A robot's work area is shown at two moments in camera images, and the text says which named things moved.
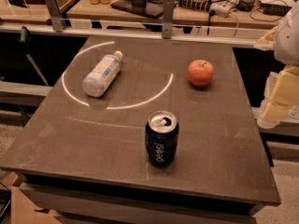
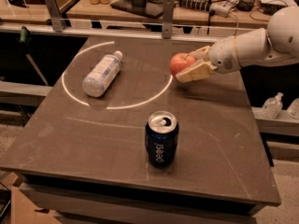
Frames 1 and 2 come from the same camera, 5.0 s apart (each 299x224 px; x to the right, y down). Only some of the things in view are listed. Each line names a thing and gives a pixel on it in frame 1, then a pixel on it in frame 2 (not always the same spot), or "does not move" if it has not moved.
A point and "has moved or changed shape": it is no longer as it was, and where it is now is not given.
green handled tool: (24, 37) does not move
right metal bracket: (168, 6) does not move
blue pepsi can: (162, 137) does not move
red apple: (200, 72) has moved or changed shape
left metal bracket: (53, 8) does not move
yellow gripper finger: (286, 93) -> (196, 71)
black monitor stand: (140, 3) does not move
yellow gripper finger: (266, 43) -> (201, 53)
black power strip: (194, 4) does not move
